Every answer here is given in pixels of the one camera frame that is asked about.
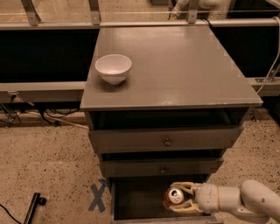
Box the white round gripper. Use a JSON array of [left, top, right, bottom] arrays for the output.
[[169, 182, 242, 214]]

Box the red coke can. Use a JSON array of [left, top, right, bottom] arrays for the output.
[[163, 187, 185, 209]]

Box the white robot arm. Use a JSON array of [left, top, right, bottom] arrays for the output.
[[163, 179, 280, 224]]

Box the brass middle drawer knob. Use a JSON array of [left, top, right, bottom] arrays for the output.
[[160, 166, 166, 174]]

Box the brass drawer knob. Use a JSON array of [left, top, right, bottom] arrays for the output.
[[160, 166, 166, 174], [164, 138, 172, 147]]

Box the grey open bottom drawer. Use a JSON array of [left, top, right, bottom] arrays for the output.
[[110, 175, 224, 224]]

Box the brass top drawer knob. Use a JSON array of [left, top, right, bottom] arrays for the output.
[[164, 138, 172, 147]]

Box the grey top drawer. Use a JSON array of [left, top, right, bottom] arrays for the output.
[[89, 126, 243, 154]]

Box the grey middle drawer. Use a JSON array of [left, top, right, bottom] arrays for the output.
[[101, 157, 223, 178]]

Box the grey wooden drawer cabinet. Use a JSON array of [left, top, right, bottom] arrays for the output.
[[80, 25, 263, 187]]

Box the blue tape X mark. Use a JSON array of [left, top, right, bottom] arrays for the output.
[[88, 178, 108, 213]]

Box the white ceramic bowl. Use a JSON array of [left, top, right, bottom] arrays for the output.
[[94, 54, 132, 85]]

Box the black bar tool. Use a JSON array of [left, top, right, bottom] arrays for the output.
[[24, 192, 46, 224]]

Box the black floor cable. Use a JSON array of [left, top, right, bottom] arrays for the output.
[[0, 203, 23, 224]]

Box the black cable bundle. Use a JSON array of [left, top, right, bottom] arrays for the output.
[[0, 94, 81, 128]]

